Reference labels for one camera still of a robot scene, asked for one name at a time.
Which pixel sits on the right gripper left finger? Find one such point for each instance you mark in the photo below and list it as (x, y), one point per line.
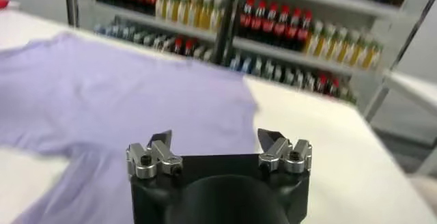
(160, 153)

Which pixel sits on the yellow juice bottle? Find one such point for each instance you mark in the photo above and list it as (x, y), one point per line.
(195, 12)
(206, 15)
(351, 51)
(173, 7)
(315, 41)
(375, 58)
(339, 48)
(327, 44)
(162, 5)
(184, 8)
(216, 17)
(362, 54)

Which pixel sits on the black slanted pole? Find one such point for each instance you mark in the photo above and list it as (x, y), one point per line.
(415, 29)

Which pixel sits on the small red cap cola bottle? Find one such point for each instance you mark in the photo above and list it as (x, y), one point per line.
(189, 44)
(334, 84)
(178, 42)
(322, 81)

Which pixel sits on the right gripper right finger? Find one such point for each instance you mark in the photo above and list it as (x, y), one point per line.
(278, 150)

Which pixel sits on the white metal frame table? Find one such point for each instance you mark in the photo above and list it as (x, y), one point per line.
(409, 87)

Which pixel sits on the purple printed t-shirt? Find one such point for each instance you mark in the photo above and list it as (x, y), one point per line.
(119, 102)

